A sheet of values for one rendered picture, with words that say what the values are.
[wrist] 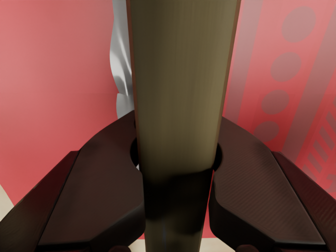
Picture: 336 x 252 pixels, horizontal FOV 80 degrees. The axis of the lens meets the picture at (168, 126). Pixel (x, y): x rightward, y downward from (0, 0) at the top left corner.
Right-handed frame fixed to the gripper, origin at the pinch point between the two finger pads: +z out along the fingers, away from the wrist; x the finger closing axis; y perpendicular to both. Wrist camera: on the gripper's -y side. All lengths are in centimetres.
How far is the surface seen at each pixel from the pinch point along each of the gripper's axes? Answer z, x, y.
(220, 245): 4.4, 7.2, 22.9
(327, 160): 4.7, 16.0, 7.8
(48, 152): 4.6, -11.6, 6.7
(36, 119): 4.7, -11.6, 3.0
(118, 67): 4.7, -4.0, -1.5
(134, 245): 4.4, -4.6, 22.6
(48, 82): 4.8, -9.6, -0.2
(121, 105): 4.7, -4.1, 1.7
